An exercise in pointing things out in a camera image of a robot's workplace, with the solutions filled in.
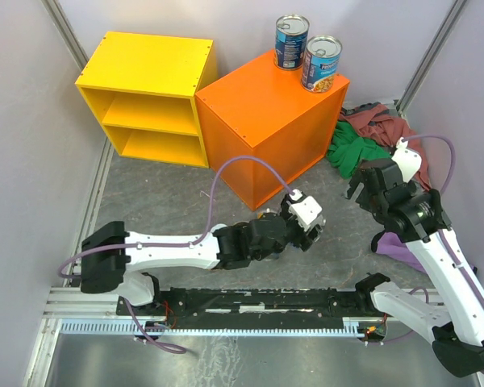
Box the red pink cloth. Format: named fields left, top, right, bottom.
left=337, top=102, right=431, bottom=190

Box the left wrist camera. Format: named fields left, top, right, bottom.
left=288, top=189, right=326, bottom=232

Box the yellow open shelf cabinet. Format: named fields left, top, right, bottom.
left=75, top=31, right=218, bottom=168

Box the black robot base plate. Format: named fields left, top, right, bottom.
left=132, top=288, right=384, bottom=331

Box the purple cable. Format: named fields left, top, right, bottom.
left=56, top=156, right=298, bottom=356
left=386, top=134, right=484, bottom=384

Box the blue Progresso soup can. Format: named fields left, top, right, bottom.
left=301, top=35, right=342, bottom=93

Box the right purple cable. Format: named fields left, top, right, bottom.
left=386, top=134, right=484, bottom=384

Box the purple cloth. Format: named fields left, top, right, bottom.
left=370, top=231, right=478, bottom=277

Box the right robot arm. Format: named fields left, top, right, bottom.
left=346, top=158, right=484, bottom=377

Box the dark blue soup can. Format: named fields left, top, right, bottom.
left=274, top=15, right=310, bottom=70

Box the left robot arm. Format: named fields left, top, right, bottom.
left=80, top=193, right=325, bottom=314

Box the green cloth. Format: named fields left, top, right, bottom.
left=326, top=121, right=391, bottom=179

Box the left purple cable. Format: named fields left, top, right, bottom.
left=56, top=156, right=298, bottom=356

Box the yellow soup can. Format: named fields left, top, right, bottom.
left=311, top=225, right=323, bottom=242

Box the orange wooden box cabinet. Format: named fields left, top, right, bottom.
left=195, top=51, right=350, bottom=210

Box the white slotted cable duct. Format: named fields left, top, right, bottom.
left=59, top=318, right=366, bottom=335

